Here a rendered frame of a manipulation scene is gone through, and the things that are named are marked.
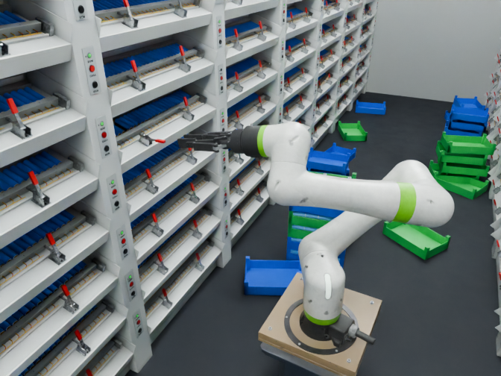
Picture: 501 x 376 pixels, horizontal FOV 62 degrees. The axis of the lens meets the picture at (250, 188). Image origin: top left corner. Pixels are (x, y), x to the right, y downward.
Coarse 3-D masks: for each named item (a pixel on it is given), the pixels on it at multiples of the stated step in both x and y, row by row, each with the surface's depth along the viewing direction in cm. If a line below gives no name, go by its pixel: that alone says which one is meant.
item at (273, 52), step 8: (280, 0) 215; (272, 8) 218; (280, 8) 217; (248, 16) 226; (264, 16) 222; (272, 16) 220; (280, 16) 219; (280, 24) 222; (280, 40) 226; (272, 48) 228; (280, 48) 229; (272, 56) 230; (280, 72) 236; (264, 88) 241; (272, 88) 239; (280, 96) 244; (272, 120) 248; (272, 200) 274
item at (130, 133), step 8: (192, 96) 174; (184, 104) 166; (192, 104) 171; (168, 112) 158; (176, 112) 163; (152, 120) 150; (160, 120) 154; (168, 120) 157; (136, 128) 143; (144, 128) 146; (120, 136) 137; (128, 136) 139; (120, 144) 137
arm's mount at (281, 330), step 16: (288, 288) 160; (288, 304) 153; (352, 304) 152; (368, 304) 152; (272, 320) 147; (288, 320) 146; (368, 320) 145; (272, 336) 140; (288, 336) 140; (304, 336) 140; (288, 352) 139; (304, 352) 135; (320, 352) 134; (336, 352) 134; (352, 352) 134; (336, 368) 131; (352, 368) 129
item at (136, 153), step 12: (192, 84) 177; (204, 96) 176; (216, 96) 175; (204, 108) 174; (180, 120) 161; (192, 120) 164; (204, 120) 173; (156, 132) 149; (168, 132) 152; (180, 132) 157; (132, 144) 140; (156, 144) 144; (168, 144) 153; (120, 156) 128; (132, 156) 135; (144, 156) 141
